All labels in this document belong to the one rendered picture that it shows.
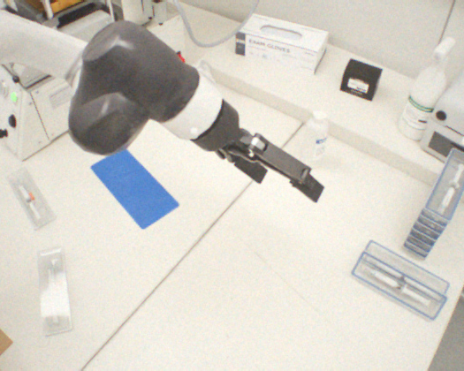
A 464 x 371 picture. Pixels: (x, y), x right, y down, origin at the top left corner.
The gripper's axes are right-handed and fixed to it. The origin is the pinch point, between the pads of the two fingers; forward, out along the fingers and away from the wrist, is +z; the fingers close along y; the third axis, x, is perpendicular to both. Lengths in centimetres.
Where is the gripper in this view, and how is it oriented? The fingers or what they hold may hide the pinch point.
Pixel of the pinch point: (285, 182)
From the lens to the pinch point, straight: 76.1
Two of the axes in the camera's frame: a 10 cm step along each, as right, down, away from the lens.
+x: 4.8, -8.7, 1.3
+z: 6.4, 4.5, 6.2
